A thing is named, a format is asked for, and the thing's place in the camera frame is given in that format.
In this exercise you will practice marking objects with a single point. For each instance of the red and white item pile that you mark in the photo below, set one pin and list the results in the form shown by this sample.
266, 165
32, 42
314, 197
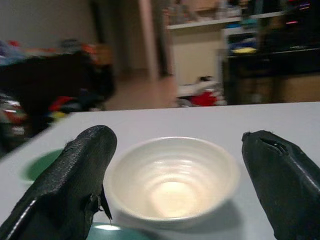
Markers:
203, 96

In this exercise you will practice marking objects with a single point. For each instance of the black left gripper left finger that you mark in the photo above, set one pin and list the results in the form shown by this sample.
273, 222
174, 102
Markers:
65, 180

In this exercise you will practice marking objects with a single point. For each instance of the black desk with shelves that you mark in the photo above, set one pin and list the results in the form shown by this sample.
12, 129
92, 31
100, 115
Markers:
275, 67

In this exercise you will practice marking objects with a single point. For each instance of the teal plate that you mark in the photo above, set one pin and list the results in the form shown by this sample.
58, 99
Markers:
117, 233

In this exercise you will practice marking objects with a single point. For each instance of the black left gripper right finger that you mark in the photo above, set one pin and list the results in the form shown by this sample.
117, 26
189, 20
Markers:
285, 185

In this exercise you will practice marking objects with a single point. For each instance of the white ceramic bowl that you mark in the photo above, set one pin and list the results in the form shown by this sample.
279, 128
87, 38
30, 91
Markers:
172, 175

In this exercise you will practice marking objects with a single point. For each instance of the white cabinet with shelf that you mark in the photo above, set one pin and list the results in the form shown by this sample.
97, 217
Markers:
195, 50

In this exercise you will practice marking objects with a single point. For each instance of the green cup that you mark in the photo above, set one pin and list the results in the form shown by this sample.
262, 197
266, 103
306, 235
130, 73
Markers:
37, 165

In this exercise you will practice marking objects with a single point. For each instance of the white folding table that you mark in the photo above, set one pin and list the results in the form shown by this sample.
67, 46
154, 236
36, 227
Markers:
175, 120

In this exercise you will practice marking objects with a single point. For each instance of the black stand with colourful items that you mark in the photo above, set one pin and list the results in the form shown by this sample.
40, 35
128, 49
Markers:
50, 77

